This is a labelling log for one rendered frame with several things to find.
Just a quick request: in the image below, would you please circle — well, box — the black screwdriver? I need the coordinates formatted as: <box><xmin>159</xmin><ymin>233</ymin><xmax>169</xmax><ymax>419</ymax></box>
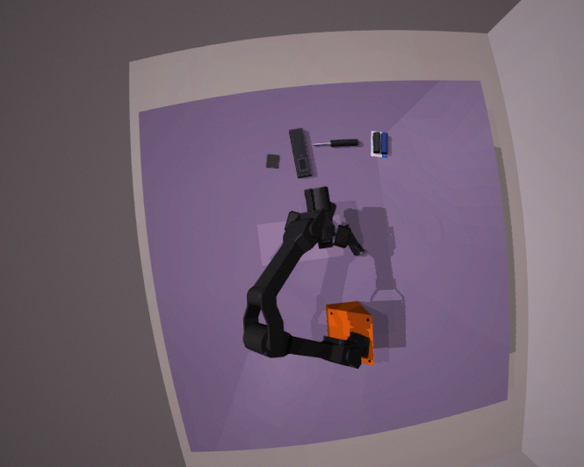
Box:
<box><xmin>313</xmin><ymin>139</ymin><xmax>358</xmax><ymax>147</ymax></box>

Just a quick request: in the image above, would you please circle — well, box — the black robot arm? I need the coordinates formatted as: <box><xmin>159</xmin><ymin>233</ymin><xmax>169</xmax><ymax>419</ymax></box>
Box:
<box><xmin>243</xmin><ymin>187</ymin><xmax>371</xmax><ymax>369</ymax></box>

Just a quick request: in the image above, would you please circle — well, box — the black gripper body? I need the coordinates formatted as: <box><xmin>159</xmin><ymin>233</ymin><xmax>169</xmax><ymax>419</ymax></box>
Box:
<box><xmin>285</xmin><ymin>211</ymin><xmax>351</xmax><ymax>248</ymax></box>

